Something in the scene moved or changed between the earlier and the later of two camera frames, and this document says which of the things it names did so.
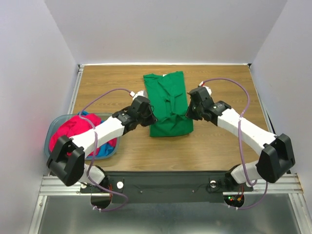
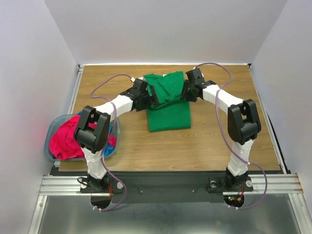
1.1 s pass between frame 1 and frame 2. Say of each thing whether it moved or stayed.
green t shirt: moved
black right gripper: moved
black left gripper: moved
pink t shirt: stayed
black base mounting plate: stayed
